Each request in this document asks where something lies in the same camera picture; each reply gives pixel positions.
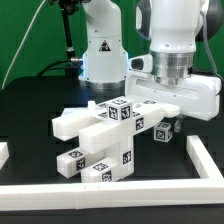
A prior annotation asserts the white chair back frame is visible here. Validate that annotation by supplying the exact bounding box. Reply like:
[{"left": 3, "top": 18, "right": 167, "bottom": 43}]
[{"left": 52, "top": 96, "right": 180, "bottom": 154}]

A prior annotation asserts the white tagged cube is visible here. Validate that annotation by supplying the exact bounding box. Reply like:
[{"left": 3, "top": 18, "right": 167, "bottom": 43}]
[
  {"left": 154, "top": 122, "right": 173, "bottom": 142},
  {"left": 107, "top": 98, "right": 132, "bottom": 122}
]

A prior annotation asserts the white L-shaped border fence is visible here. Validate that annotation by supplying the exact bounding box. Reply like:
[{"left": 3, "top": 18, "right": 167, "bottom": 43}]
[{"left": 0, "top": 135, "right": 224, "bottom": 211}]

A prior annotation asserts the black cable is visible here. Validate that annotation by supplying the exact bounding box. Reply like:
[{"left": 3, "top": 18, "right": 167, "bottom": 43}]
[{"left": 35, "top": 59, "right": 84, "bottom": 78}]

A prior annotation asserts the white part at left edge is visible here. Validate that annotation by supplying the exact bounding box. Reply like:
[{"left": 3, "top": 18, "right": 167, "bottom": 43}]
[{"left": 0, "top": 142, "right": 9, "bottom": 169}]

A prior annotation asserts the white cable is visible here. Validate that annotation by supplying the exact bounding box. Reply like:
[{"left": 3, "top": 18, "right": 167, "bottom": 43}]
[{"left": 1, "top": 0, "right": 48, "bottom": 90}]

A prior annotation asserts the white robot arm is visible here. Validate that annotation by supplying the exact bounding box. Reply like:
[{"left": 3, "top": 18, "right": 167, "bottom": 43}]
[{"left": 79, "top": 0, "right": 223, "bottom": 131}]

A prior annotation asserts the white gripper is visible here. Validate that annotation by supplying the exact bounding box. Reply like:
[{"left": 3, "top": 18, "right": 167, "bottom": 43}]
[{"left": 125, "top": 72, "right": 221, "bottom": 131}]

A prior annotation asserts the black camera stand pole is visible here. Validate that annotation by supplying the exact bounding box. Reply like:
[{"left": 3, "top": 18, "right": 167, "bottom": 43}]
[{"left": 48, "top": 0, "right": 80, "bottom": 59}]

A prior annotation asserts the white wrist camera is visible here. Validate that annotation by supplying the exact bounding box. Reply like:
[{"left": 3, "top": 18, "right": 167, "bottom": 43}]
[{"left": 128, "top": 54, "right": 153, "bottom": 73}]

